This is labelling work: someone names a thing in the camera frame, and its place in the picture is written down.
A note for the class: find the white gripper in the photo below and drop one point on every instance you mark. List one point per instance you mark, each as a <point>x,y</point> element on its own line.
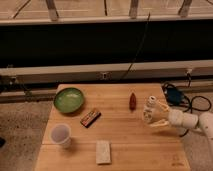
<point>175,117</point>

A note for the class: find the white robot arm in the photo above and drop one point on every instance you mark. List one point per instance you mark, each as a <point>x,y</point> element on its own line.
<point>202,122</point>

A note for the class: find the blue black power adapter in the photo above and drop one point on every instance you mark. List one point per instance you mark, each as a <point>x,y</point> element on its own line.
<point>173,94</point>

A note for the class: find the small red-brown object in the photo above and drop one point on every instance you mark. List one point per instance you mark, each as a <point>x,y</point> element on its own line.
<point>132,102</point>

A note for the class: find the beige sponge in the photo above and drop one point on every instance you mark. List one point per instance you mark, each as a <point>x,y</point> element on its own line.
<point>103,152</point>

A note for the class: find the brown chocolate bar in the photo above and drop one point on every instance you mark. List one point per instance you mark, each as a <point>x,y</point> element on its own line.
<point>88,119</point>

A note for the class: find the green bowl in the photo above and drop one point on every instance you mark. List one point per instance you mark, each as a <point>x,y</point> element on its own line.
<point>68,100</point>

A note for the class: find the translucent plastic cup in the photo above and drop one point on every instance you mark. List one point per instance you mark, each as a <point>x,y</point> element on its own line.
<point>60,134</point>

